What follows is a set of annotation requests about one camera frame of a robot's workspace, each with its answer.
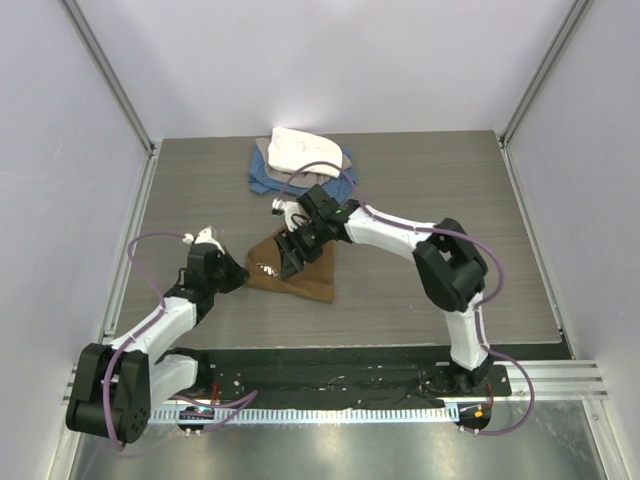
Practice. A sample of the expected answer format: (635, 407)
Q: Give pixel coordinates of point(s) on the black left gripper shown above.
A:
(237, 274)

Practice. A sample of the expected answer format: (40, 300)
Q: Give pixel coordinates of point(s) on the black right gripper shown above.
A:
(288, 241)

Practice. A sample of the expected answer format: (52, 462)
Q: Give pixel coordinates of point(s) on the brown cloth napkin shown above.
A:
(315, 282)

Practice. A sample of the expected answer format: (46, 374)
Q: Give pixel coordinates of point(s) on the spoon with green handle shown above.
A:
(268, 269)

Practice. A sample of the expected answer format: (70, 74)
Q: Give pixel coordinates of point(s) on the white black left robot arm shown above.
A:
(118, 385)

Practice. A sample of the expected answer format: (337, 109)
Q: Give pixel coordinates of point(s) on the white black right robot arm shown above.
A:
(450, 268)

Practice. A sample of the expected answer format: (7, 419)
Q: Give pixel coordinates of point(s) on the white folded cloth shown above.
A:
(289, 150)

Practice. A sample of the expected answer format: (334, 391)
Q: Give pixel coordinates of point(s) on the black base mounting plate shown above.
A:
(338, 378)

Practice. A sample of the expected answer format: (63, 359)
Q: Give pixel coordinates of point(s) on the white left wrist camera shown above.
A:
(204, 237)

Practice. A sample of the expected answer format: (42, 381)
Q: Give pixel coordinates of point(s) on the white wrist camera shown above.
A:
(288, 210)
(204, 237)

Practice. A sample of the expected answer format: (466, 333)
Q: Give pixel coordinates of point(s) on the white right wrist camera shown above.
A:
(288, 210)

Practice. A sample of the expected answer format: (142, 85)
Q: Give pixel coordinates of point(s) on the white slotted cable duct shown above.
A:
(178, 413)

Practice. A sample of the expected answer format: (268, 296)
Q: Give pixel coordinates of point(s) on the aluminium frame rail left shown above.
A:
(100, 60)

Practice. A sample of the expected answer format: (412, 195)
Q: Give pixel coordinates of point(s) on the aluminium frame rail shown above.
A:
(100, 60)
(569, 25)

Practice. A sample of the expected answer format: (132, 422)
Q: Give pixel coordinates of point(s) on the aluminium frame rail right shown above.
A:
(569, 25)

